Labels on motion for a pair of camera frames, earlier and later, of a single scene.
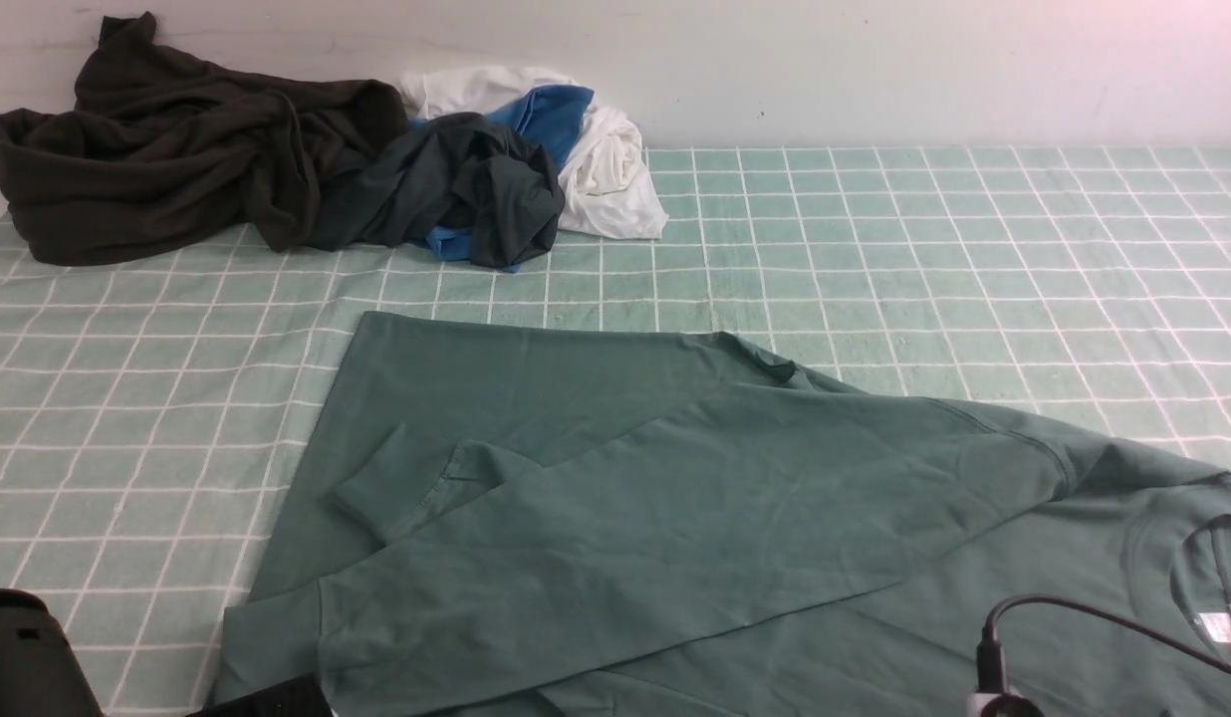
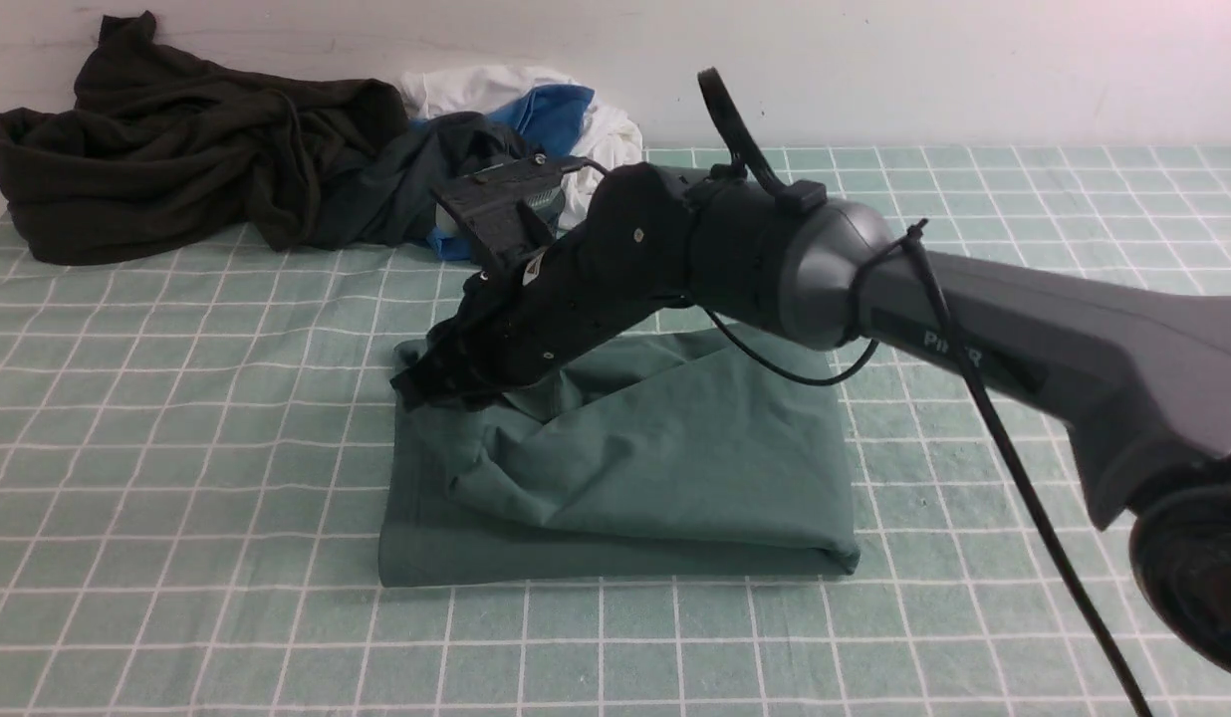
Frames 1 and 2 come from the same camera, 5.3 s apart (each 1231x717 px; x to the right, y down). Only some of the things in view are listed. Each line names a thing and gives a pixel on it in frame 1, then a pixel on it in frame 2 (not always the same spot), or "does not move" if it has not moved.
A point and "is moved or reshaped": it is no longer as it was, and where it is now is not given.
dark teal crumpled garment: (459, 169) does not move
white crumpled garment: (605, 188) does not move
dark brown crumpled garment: (165, 152) does not move
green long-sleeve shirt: (510, 517) is moved or reshaped
